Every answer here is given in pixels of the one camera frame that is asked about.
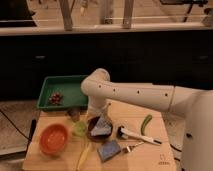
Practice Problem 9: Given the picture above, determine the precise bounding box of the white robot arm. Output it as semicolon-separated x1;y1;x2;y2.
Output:
80;68;213;171

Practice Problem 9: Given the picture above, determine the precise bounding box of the orange bowl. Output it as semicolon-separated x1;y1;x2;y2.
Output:
39;124;69;156

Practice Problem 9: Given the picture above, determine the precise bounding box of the green cup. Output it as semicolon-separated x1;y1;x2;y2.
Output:
73;121;87;137

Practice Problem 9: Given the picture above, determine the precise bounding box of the green plastic tray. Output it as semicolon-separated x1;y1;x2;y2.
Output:
37;75;88;111

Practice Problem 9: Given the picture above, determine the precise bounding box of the purple bowl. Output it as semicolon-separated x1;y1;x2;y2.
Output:
86;117;113;142

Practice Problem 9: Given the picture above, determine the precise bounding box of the grey blue towel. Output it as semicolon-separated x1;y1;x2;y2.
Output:
91;116;112;136

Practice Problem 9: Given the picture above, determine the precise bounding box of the black cable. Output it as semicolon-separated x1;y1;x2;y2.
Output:
0;109;37;141

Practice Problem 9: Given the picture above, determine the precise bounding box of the green chili pepper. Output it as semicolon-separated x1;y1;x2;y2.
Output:
141;114;152;135

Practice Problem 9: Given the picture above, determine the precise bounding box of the red grapes bunch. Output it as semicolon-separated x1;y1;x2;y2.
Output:
49;92;63;105

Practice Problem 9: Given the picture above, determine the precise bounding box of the blue sponge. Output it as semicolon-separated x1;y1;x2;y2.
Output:
97;140;121;162

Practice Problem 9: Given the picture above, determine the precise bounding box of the yellow banana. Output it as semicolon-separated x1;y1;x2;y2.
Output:
76;142;92;171

